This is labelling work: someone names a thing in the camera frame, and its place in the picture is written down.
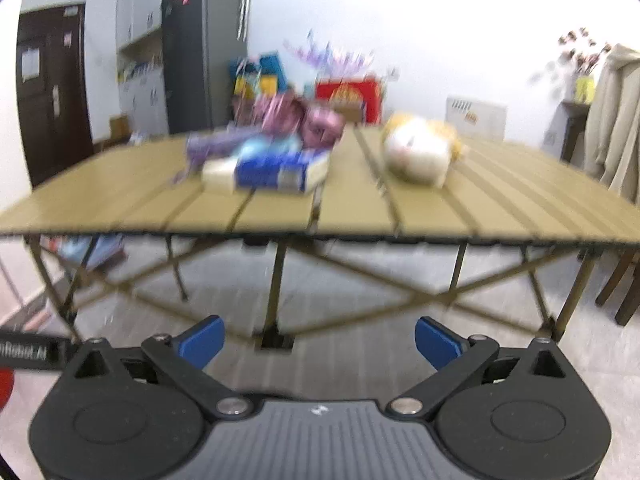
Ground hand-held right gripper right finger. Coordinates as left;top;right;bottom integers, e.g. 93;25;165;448
387;316;581;418

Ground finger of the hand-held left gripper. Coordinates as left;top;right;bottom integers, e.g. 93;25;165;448
0;330;76;374

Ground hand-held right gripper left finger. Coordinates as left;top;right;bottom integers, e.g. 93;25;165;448
60;316;251;418

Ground yellow and white plush toy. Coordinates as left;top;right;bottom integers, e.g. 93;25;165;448
382;112;467;189

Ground pink shiny cloth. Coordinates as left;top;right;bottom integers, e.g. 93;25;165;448
252;94;347;151

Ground red bucket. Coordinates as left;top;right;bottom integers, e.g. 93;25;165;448
0;367;16;412

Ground light blue storage box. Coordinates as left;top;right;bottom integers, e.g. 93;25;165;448
40;235;127;267

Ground khaki folding table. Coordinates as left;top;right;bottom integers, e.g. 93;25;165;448
0;122;640;356

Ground blue and white box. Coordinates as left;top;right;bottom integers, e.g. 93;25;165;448
234;147;332;194

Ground dark wooden chair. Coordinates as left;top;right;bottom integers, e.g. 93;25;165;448
595;249;640;327

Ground purple flat packet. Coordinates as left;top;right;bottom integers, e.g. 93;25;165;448
186;127;266;172

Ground light blue soft packet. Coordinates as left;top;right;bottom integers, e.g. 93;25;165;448
239;136;304;157

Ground white printed carton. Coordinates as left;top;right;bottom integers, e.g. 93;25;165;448
445;95;507;141

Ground dark side table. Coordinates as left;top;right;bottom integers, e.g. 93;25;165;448
560;100;592;163

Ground red gift box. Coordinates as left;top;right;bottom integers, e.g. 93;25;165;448
315;77;384;124

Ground dark brown door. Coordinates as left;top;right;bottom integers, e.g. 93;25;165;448
17;2;96;187

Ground blue and yellow bag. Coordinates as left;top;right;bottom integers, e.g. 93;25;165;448
230;52;292;107

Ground beige hanging coat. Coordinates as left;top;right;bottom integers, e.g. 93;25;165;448
582;44;640;207

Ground grey refrigerator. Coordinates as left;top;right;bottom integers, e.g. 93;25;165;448
161;0;251;134

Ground yellow vase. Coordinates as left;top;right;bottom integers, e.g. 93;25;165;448
574;76;597;104

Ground iridescent ribbon decoration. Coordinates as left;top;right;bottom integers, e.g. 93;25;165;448
282;30;377;82

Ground dried flower bunch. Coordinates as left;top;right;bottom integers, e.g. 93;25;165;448
557;27;614;79

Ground white wall cabinet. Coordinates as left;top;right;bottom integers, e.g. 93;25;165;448
116;0;171;137

